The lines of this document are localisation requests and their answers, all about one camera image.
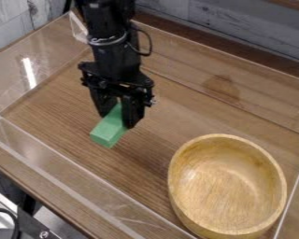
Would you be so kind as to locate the green rectangular block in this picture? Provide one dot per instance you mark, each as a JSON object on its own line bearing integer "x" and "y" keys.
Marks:
{"x": 109, "y": 129}

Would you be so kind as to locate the brown wooden bowl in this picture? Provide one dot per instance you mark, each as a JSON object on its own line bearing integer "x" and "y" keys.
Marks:
{"x": 227, "y": 187}

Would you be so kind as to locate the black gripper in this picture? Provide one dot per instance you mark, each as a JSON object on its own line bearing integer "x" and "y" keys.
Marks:
{"x": 113, "y": 77}

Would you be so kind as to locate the clear acrylic corner bracket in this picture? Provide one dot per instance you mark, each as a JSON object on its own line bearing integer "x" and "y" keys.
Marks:
{"x": 79, "y": 30}

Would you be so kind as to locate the clear acrylic tray wall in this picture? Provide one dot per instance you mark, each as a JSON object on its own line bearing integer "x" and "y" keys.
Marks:
{"x": 216, "y": 88}

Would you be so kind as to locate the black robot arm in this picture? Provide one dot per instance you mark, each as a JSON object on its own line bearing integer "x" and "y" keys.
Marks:
{"x": 108, "y": 21}

